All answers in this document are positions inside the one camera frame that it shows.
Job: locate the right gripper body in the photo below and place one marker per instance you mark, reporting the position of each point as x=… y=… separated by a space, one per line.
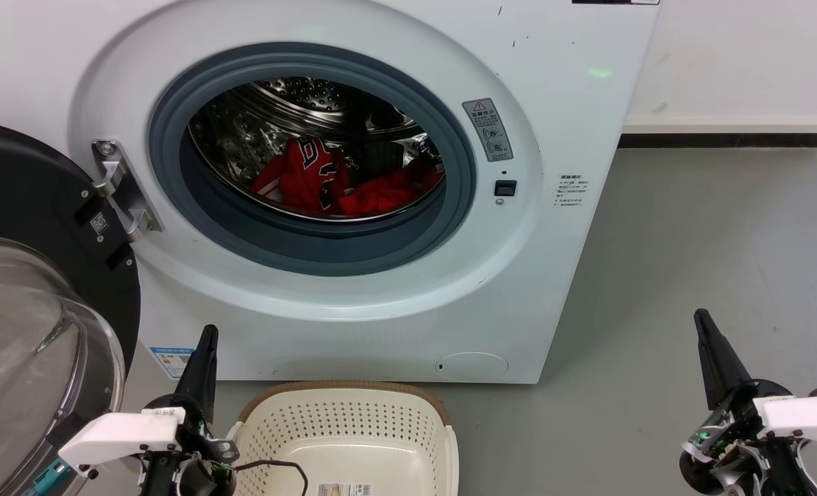
x=715 y=441

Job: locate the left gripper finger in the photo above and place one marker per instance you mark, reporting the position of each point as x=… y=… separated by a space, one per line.
x=193 y=375
x=209 y=386

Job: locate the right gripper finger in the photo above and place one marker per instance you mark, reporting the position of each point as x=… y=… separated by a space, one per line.
x=710 y=365
x=731 y=365

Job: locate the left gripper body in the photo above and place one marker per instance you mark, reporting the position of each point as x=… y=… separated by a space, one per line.
x=205 y=475

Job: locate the red basketball jersey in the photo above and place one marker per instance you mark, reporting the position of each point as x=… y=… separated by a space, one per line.
x=305 y=179

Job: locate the red shorts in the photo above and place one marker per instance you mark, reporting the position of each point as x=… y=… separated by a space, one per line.
x=381 y=196

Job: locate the cream perforated laundry basket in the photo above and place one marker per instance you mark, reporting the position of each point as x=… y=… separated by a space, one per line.
x=346 y=427

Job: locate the black washer door with glass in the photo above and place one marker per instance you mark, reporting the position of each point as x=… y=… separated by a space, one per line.
x=29 y=193

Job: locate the stainless steel washing machine drum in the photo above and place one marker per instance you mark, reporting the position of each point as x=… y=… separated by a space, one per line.
x=243 y=131

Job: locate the blue energy label sticker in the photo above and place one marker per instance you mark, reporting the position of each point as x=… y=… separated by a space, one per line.
x=171 y=362

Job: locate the grey rubber door gasket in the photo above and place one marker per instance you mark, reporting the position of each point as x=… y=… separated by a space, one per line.
x=312 y=251

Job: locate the QR code sticker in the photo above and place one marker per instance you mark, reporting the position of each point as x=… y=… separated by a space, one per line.
x=99 y=223

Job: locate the white front-load washing machine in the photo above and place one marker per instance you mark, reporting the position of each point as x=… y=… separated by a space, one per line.
x=553 y=275

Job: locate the metal door hinge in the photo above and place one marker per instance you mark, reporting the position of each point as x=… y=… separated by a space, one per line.
x=122 y=196

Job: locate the small text sticker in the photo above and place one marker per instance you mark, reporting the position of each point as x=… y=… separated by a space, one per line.
x=570 y=191

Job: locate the white and black baseboard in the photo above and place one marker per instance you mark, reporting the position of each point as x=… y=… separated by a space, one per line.
x=725 y=134

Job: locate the round white filter cover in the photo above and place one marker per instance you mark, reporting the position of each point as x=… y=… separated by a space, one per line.
x=472 y=366

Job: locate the black door latch socket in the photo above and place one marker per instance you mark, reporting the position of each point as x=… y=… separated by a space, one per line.
x=505 y=188

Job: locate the grey warning label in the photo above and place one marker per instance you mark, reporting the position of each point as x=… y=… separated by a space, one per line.
x=488 y=131

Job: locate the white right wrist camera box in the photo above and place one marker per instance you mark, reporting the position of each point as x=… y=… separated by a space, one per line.
x=804 y=415

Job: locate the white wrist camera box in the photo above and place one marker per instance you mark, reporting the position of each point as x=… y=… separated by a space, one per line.
x=804 y=415
x=116 y=435

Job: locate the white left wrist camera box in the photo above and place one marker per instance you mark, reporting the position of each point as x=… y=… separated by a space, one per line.
x=116 y=435

